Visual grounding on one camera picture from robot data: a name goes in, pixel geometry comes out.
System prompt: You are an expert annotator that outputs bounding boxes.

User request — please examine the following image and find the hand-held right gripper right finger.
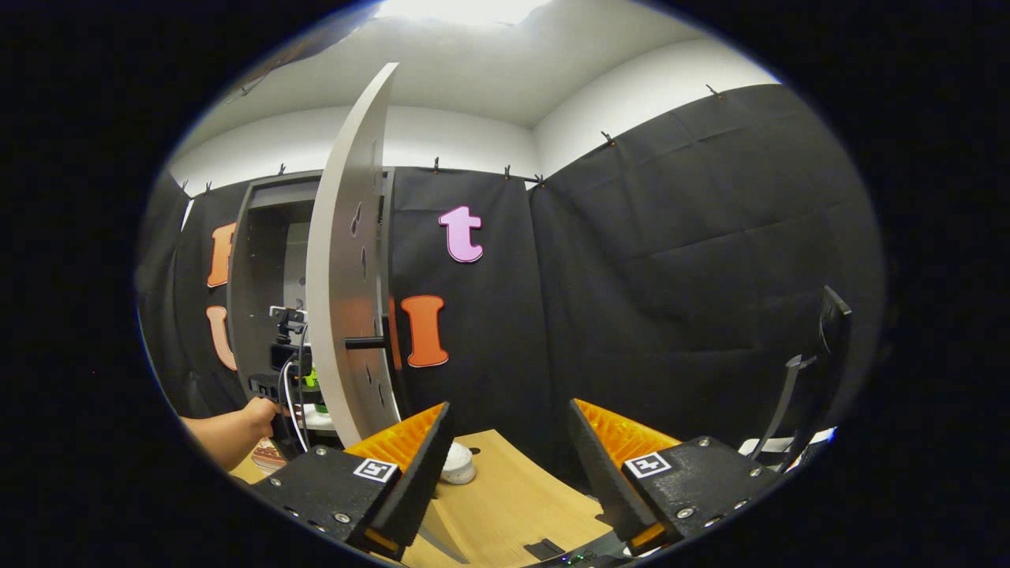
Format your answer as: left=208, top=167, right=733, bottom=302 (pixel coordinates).
left=568, top=398, right=790, bottom=557

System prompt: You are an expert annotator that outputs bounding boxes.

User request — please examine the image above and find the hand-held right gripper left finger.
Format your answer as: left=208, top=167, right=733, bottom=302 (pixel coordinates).
left=251, top=401, right=457, bottom=562

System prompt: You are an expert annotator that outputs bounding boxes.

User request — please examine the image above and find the green label bottle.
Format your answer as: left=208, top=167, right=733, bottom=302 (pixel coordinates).
left=303, top=364, right=328, bottom=416

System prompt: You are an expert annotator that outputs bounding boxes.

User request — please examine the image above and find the grey cabinet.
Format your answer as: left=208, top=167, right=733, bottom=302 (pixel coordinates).
left=227, top=168, right=395, bottom=443

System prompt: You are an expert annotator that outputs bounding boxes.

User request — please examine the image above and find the white cabinet door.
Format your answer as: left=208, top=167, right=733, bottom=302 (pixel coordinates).
left=305, top=62, right=472, bottom=566

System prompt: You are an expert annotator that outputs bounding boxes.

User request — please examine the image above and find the small white lidded jar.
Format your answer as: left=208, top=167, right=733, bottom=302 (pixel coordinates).
left=440, top=442, right=477, bottom=485

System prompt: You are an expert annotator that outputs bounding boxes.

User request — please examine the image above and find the black electronic device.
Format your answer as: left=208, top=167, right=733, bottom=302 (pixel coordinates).
left=552, top=532, right=632, bottom=568

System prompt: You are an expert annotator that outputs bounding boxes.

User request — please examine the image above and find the white flat panel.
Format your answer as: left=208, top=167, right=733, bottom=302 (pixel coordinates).
left=738, top=428, right=837, bottom=460

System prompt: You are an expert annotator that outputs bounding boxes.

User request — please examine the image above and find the ceiling light panel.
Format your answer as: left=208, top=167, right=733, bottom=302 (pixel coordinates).
left=375, top=0, right=553, bottom=26

